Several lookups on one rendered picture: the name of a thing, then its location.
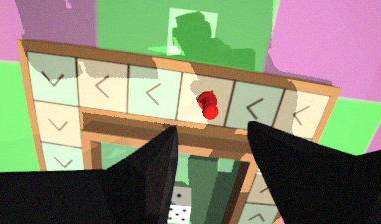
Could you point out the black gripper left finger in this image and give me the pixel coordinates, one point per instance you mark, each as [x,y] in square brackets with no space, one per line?
[136,190]

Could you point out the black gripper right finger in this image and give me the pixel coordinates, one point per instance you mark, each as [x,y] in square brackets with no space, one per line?
[316,184]

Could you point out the red game pawn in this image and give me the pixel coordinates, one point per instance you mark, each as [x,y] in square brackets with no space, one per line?
[207,102]

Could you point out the white die with black pips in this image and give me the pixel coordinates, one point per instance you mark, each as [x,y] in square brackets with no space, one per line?
[180,206]

